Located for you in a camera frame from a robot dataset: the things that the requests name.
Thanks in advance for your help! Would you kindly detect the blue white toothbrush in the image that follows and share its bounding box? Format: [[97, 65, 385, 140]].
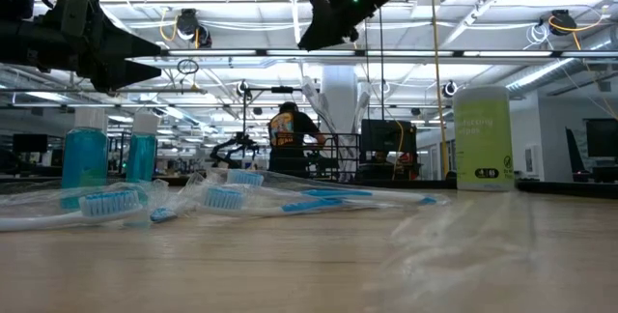
[[195, 185, 405, 217], [299, 74, 356, 182], [0, 187, 146, 233], [351, 80, 374, 135], [225, 167, 448, 207], [149, 172, 209, 223]]

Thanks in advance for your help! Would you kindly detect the person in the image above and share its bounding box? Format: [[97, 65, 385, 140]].
[[267, 100, 328, 179]]

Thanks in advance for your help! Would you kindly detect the hanging black cable ring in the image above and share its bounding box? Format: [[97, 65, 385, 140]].
[[176, 58, 200, 76]]

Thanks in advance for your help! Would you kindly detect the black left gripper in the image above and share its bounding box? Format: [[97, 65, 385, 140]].
[[42, 0, 163, 94]]

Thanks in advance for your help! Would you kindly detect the black monitor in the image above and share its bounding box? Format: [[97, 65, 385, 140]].
[[360, 118, 418, 156], [585, 118, 618, 158]]

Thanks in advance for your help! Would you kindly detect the green wipes canister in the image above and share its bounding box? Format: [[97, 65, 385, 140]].
[[452, 85, 516, 192]]

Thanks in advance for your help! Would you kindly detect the black wire basket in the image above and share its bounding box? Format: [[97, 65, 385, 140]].
[[271, 131, 362, 183]]

